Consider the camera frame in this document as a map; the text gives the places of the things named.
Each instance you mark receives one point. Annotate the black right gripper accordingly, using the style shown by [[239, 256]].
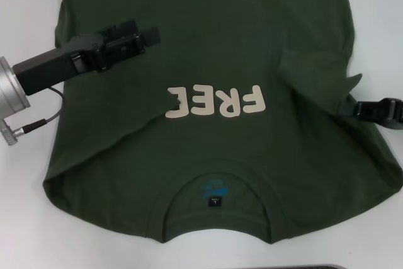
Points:
[[397, 117]]

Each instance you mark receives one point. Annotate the dark green FREE t-shirt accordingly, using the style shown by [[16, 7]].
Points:
[[220, 155]]

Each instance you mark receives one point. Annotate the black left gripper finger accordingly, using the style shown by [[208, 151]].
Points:
[[152, 37]]

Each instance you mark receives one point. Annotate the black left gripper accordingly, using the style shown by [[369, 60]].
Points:
[[50, 67]]

